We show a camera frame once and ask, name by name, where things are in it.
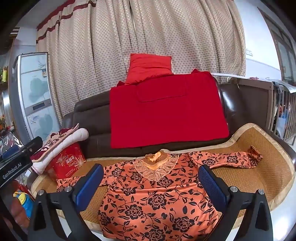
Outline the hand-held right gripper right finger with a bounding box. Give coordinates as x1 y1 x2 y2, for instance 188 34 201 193
198 165 274 241

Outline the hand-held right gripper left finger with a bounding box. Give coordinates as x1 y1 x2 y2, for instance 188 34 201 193
28 164 104 241

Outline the orange floral blouse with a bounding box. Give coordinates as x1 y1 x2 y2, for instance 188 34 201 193
56 150 263 241

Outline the red gift bag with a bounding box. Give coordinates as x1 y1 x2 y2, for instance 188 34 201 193
45 142 86 179

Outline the woven rattan sofa mat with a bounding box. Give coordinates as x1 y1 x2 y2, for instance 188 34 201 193
30 123 296 232

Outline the colourful plastic toy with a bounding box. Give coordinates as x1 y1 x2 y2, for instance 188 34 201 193
13 190 35 219

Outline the folded white patterned quilt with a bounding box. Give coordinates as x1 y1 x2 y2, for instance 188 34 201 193
30 123 90 175

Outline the dark brown leather sofa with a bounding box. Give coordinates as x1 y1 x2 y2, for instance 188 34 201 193
60 76 296 160

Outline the red blanket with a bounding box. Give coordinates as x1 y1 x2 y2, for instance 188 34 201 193
110 69 230 149

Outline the wooden crib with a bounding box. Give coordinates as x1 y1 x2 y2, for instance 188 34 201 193
228 77 296 146

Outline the red pillow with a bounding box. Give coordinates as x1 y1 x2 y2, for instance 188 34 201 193
125 53 173 85

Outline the beige dotted curtain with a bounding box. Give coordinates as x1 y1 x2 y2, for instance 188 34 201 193
35 0 246 121

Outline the window frame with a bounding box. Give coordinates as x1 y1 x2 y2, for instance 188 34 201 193
257 7 296 80

